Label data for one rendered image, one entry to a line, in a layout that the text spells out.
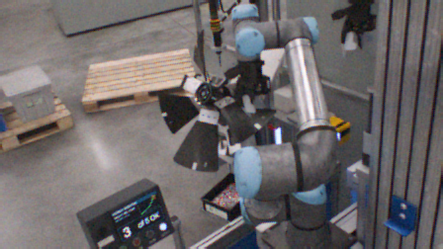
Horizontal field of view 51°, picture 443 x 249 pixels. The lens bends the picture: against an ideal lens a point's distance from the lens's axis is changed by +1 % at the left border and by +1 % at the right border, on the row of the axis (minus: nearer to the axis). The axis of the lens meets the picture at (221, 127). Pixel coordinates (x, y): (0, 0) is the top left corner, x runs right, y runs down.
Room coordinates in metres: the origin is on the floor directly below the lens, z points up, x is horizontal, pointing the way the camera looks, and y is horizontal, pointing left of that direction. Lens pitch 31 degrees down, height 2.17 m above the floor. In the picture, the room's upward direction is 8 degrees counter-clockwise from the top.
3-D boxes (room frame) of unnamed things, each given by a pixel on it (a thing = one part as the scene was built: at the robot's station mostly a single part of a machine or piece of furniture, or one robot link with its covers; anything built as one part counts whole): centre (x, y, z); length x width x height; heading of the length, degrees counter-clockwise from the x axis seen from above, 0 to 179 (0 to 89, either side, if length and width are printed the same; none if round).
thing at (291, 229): (1.11, -0.24, 1.09); 0.15 x 0.15 x 0.10
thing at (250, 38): (1.19, -0.12, 1.73); 0.11 x 0.11 x 0.08; 87
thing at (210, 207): (1.61, 0.00, 0.85); 0.22 x 0.17 x 0.07; 138
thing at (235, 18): (1.29, -0.11, 1.73); 0.09 x 0.08 x 0.11; 177
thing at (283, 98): (2.34, -0.41, 0.92); 0.17 x 0.16 x 0.11; 123
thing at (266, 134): (2.16, -0.24, 0.58); 0.09 x 0.05 x 1.15; 33
